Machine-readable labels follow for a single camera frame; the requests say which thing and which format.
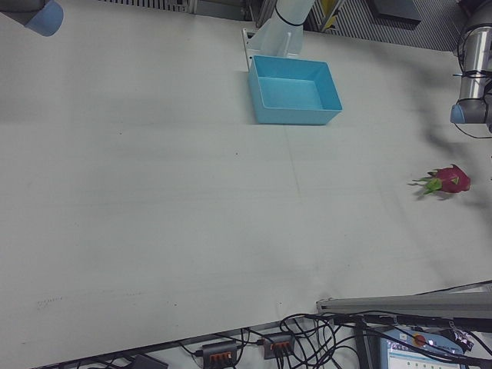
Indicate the yellow bracket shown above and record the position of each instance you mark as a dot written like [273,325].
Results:
[330,13]

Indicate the red dragon fruit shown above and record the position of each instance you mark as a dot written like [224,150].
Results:
[454,180]

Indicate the grey orange usb hub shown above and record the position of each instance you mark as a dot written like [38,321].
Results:
[277,344]
[219,350]

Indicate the dark grey box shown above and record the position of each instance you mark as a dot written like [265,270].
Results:
[396,9]

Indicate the aluminium profile rail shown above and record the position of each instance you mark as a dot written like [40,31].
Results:
[384,303]

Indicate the white column stand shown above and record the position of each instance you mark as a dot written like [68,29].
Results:
[286,23]

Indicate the flat black device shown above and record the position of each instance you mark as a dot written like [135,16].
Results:
[148,363]

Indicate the blue plastic bin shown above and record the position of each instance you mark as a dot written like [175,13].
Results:
[292,92]

